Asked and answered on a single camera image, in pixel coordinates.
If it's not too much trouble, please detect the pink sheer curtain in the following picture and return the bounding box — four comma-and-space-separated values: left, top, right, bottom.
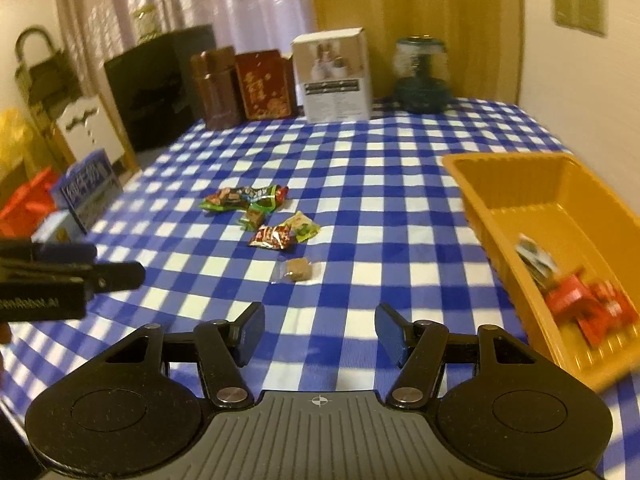
55, 0, 314, 112

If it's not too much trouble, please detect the yellow green snack packet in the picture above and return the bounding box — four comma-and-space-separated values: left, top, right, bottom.
281, 211, 320, 243

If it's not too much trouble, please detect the double wall socket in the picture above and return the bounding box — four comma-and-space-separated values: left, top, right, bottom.
551, 0, 608, 37

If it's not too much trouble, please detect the black appliance cabinet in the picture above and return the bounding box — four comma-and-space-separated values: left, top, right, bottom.
104, 25, 216, 153

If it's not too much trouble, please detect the person's hand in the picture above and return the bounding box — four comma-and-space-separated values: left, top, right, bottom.
0, 322, 13, 382

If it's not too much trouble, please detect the brown metal canister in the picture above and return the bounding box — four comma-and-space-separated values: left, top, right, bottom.
191, 46, 245, 130

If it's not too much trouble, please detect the orange plastic tray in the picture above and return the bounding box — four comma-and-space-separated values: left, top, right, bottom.
442, 153, 639, 391

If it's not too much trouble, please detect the red snack pack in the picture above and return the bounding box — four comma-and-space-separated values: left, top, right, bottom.
544, 271, 594, 325
576, 281, 639, 348

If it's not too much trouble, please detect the small green candy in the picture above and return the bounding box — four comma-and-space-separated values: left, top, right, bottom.
239, 208, 265, 232

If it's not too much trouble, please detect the red gift bag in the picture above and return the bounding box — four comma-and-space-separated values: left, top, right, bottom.
0, 166, 58, 237

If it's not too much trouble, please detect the glass jar with green base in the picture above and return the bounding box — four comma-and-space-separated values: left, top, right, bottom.
393, 35, 452, 114

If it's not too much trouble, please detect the blue white checkered tablecloth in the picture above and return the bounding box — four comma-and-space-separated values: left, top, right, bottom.
1, 101, 639, 479

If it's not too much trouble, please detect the small decorated jar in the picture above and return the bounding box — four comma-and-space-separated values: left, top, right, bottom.
131, 4, 162, 44

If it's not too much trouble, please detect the white chair back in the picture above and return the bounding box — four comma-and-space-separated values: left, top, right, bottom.
54, 96, 139, 172

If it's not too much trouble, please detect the red chinese gift tin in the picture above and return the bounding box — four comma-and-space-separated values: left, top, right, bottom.
235, 49, 298, 120

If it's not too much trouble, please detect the white product box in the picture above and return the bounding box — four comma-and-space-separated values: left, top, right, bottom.
291, 27, 372, 124

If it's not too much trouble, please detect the blue milk carton box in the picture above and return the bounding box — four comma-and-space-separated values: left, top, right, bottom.
50, 148, 122, 233

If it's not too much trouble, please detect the clear brown candy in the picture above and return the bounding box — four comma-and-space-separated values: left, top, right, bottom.
271, 257, 314, 284

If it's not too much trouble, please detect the dark red snack packet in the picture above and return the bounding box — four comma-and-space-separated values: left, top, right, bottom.
248, 224, 297, 252

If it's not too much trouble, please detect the light blue carton box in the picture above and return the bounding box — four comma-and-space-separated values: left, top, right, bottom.
30, 209, 86, 243

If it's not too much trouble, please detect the clear sesame bar packet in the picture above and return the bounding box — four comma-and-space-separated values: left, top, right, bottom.
515, 234, 558, 290

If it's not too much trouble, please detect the green black sausage snack pack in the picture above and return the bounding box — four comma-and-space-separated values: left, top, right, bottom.
200, 184, 283, 212

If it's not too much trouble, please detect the small red candy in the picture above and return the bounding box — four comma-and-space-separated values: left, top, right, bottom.
274, 185, 288, 204

